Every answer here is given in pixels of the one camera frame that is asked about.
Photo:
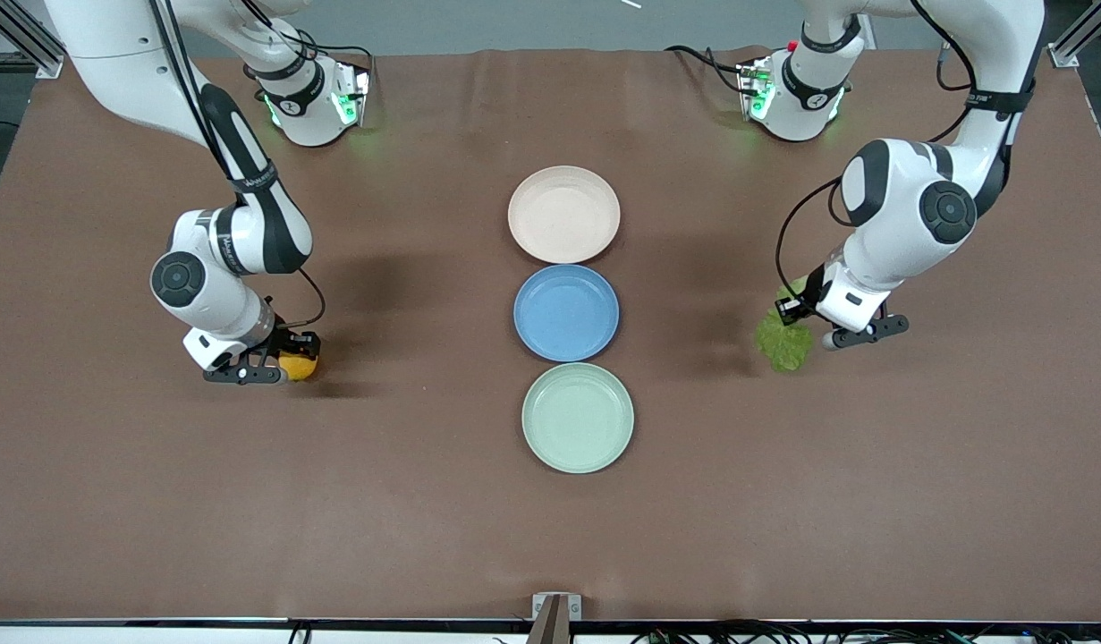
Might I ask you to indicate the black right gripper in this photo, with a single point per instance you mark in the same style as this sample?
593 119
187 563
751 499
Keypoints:
290 342

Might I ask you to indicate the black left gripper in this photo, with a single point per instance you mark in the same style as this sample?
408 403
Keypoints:
811 291

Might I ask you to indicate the yellow lemon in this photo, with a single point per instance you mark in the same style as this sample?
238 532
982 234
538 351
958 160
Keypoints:
300 368

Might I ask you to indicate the green lettuce leaf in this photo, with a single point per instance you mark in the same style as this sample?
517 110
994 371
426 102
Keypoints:
784 344

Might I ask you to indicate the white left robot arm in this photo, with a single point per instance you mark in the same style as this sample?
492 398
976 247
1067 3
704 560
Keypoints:
908 215

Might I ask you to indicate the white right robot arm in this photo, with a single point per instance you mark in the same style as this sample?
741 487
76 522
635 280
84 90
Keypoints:
246 241

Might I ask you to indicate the brown table cover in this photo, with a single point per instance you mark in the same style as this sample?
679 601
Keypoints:
783 492

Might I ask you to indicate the silver left base connector plate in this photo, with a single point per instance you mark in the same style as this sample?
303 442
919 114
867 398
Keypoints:
749 85

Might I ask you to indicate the silver base connector plate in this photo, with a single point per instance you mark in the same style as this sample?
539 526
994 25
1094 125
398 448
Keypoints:
749 85
358 89

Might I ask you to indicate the blue round plate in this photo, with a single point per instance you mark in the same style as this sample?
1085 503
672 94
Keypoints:
565 313

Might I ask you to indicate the beige round plate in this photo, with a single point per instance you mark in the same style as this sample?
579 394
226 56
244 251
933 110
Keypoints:
563 215

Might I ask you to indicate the pale green round plate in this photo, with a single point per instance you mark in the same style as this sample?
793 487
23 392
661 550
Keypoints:
577 418

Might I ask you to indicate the silver right base connector plate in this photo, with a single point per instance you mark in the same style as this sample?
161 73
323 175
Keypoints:
358 89

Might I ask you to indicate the white table edge rail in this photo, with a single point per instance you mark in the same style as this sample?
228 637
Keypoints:
112 635

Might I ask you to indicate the aluminium frame profile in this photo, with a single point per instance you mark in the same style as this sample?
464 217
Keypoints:
31 52
1064 54

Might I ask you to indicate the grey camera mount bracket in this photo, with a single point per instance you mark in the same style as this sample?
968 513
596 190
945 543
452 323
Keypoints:
555 617

